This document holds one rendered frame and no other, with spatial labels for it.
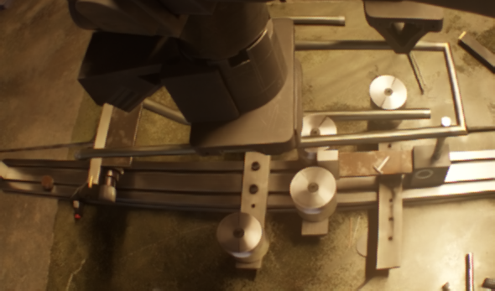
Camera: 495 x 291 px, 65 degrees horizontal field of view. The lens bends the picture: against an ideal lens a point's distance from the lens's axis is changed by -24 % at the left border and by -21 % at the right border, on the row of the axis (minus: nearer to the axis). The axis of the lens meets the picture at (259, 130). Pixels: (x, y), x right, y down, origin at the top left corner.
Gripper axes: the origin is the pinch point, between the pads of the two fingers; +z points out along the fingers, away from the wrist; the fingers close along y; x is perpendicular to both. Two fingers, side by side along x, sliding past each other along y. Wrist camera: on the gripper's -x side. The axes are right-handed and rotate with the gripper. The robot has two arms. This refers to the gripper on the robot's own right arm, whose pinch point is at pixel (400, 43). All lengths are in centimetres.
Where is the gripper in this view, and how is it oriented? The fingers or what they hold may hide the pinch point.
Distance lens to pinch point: 44.8
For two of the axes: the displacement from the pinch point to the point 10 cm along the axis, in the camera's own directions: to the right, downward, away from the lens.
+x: 9.7, -0.2, -2.4
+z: 2.2, 4.9, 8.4
